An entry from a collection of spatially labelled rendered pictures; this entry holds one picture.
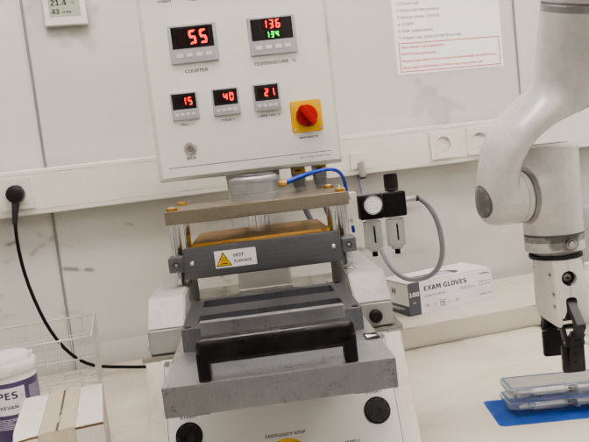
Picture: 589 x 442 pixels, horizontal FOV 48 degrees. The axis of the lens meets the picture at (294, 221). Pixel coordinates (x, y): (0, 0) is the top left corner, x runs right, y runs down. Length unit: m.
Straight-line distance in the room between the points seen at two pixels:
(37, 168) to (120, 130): 0.20
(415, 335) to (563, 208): 0.52
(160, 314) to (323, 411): 0.25
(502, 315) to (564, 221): 0.52
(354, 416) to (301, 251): 0.25
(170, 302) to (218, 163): 0.35
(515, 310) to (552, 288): 0.50
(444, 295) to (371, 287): 0.63
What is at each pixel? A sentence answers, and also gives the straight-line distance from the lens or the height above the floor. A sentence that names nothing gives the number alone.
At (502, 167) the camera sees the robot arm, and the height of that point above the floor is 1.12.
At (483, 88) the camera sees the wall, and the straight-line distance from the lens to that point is 1.82.
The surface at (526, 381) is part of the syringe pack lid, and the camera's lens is 1.08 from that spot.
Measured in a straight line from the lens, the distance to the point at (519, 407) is 1.06.
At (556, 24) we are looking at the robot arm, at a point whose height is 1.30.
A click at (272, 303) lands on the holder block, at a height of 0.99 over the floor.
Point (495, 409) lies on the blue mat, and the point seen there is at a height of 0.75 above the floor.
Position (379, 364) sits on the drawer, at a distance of 0.64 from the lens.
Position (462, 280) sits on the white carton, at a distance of 1.55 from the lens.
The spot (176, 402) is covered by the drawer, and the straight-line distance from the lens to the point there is 0.64.
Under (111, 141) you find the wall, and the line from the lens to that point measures 1.58.
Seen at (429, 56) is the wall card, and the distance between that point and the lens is 1.76.
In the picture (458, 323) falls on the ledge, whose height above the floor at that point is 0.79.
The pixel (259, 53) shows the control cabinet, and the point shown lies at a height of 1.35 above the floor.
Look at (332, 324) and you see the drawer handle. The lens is 0.63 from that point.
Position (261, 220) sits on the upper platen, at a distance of 1.04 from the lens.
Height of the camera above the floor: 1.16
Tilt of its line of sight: 5 degrees down
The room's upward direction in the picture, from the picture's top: 7 degrees counter-clockwise
